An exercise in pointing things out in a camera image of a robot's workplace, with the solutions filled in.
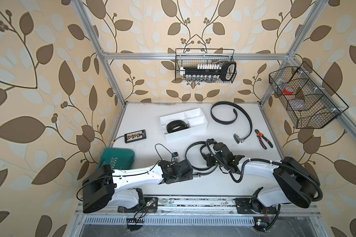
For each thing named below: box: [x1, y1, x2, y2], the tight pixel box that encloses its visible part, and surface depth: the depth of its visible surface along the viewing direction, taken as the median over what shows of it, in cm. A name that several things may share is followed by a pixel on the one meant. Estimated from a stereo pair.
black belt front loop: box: [166, 119, 190, 134], surface depth 98 cm
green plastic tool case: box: [96, 148, 135, 171], surface depth 88 cm
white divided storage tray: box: [159, 107, 209, 141], surface depth 103 cm
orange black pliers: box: [254, 128, 274, 150], surface depth 101 cm
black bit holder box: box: [124, 129, 147, 144], surface depth 101 cm
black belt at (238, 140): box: [210, 101, 253, 144], surface depth 110 cm
